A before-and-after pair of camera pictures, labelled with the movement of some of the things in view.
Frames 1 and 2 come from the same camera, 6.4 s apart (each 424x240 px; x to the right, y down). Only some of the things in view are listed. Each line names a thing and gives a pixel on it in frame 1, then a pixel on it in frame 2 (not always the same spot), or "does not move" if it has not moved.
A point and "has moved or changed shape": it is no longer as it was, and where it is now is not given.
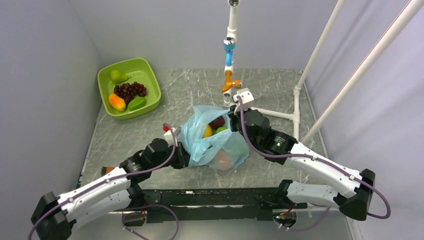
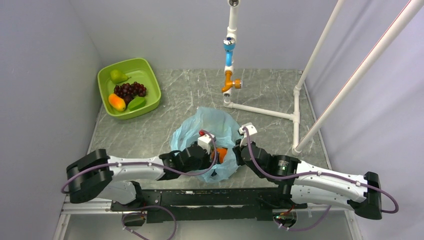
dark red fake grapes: x=128 y=91 does not move
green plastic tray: x=129 y=87 does not move
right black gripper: x=233 y=117 → x=237 y=149
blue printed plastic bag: x=223 y=150 has moved or changed shape
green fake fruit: x=135 y=103 does not move
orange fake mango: x=116 y=102 does not move
